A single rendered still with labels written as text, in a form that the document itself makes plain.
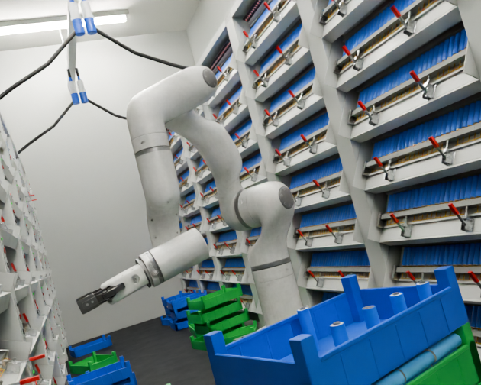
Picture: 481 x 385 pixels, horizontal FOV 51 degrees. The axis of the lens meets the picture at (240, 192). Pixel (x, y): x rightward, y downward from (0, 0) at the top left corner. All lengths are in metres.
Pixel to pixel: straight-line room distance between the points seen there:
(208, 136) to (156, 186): 0.25
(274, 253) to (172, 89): 0.53
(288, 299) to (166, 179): 0.50
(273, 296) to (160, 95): 0.63
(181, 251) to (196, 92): 0.41
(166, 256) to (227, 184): 0.34
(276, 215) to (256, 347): 0.69
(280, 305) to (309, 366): 0.90
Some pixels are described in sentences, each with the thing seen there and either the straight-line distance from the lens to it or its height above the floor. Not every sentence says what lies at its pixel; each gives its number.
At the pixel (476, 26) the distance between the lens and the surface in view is 1.39.
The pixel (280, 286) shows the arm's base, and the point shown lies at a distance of 1.44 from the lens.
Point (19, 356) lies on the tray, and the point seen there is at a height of 0.50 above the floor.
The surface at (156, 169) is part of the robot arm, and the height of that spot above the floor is 0.87.
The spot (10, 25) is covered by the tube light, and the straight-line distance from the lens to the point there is 5.01.
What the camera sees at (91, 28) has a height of 2.09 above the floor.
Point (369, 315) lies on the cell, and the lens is 0.66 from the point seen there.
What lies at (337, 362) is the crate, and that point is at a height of 0.52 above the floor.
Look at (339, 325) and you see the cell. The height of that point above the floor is 0.55.
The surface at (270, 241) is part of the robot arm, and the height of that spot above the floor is 0.62.
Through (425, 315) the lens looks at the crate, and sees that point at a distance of 0.71.
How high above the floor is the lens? 0.69
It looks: 3 degrees up
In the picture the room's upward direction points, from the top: 15 degrees counter-clockwise
